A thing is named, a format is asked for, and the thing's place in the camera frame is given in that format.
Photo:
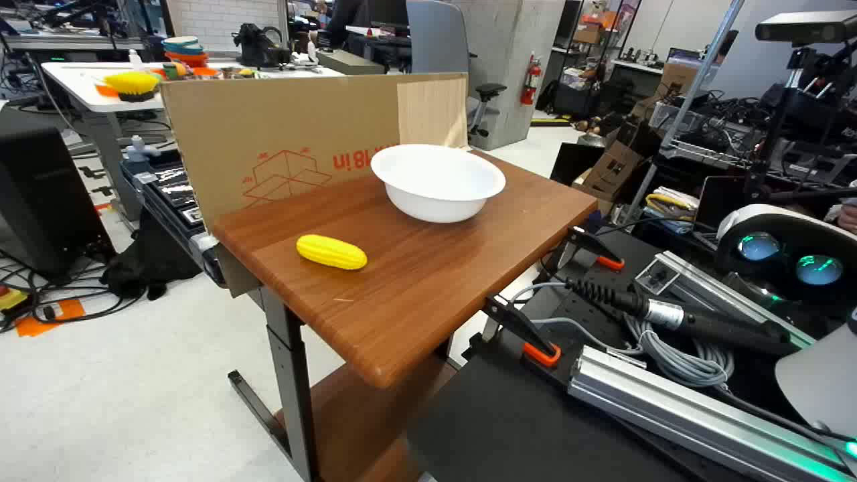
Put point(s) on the thick aluminium extrusion rail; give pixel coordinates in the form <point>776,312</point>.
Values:
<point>698,409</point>

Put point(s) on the black cabinet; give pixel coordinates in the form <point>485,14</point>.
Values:
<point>35,195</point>

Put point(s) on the grey metal table leg frame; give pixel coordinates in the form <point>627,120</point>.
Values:
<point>290,376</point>

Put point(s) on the white curved sheet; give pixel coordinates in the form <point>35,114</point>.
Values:
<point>820,376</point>

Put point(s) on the wooden lower table shelf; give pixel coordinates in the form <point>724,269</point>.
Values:
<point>358,428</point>

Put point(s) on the black mat board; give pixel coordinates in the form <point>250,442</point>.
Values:
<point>517,428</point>

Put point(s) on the white plastic basin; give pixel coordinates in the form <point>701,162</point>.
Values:
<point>438,183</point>

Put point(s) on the white headset with teal lenses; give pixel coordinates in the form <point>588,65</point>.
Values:
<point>785,249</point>

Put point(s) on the black equipment rack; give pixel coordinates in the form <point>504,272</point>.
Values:
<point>175,203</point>

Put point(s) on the grey concrete pillar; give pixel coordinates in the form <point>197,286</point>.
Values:
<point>513,61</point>

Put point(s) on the clear plastic bottle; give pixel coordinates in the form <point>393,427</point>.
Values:
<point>135,156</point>

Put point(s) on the grey office chair back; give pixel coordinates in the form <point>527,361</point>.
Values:
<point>438,36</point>

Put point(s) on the black clamp with orange tip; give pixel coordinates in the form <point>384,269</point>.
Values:
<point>523,332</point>
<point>592,249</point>

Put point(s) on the black bag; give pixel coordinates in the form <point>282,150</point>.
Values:
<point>151,257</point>

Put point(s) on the stack of coloured items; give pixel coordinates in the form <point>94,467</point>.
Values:
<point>183,53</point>

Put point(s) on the aluminium rail with label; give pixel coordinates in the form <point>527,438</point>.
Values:
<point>713,294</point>

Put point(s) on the yellow oblong object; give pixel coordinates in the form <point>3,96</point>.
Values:
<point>331,253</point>

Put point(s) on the slanted metal pole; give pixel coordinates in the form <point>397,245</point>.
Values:
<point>705,71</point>

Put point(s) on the orange floor tape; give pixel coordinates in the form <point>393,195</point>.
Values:
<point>49,320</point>

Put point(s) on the yellow brush with black base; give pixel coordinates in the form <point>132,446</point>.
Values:
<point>132,83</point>

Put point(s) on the black camera bar on stand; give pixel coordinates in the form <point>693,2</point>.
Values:
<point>807,25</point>

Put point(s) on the white background table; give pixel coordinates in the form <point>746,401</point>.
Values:
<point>84,88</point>

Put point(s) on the brown box with black logo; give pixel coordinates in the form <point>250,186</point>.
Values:
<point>613,170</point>

